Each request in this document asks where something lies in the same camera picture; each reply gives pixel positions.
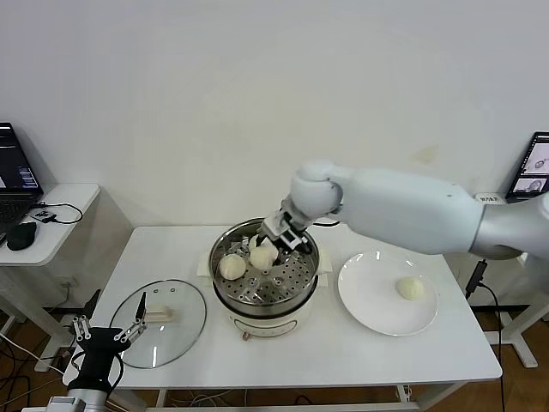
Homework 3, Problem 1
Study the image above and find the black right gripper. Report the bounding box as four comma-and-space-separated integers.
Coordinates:
251, 215, 308, 264

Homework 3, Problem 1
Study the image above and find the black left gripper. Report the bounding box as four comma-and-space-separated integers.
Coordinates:
68, 289, 149, 387

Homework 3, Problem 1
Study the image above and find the glass lid with cream handle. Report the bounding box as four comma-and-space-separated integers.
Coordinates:
107, 279, 208, 369

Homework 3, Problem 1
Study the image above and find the stainless steel steamer basket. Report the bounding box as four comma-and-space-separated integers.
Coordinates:
196, 218, 332, 314

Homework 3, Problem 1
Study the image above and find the cream electric cooker base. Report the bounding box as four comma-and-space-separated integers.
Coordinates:
205, 274, 328, 343

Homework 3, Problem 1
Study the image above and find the white round plate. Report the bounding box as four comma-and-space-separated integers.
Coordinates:
336, 251, 439, 336

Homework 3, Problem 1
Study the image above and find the black computer mouse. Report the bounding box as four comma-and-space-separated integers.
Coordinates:
6, 221, 39, 252

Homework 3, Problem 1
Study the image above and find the white side table with mouse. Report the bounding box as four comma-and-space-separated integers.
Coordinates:
0, 184, 132, 373

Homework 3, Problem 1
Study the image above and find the black laptop with dark screen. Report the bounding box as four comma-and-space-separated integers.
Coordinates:
0, 123, 45, 241

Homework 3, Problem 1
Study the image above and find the white side table with label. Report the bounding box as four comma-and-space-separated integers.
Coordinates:
474, 191, 549, 369

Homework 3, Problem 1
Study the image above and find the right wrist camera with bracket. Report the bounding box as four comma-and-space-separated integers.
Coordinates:
281, 229, 311, 252

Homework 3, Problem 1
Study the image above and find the black usb hub cable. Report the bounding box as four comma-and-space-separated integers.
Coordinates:
40, 201, 83, 225

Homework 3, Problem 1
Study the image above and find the black power cable with adapter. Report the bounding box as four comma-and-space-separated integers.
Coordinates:
465, 259, 507, 412

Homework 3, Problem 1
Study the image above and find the grey laptop with camera views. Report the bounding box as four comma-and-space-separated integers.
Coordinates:
504, 130, 549, 205

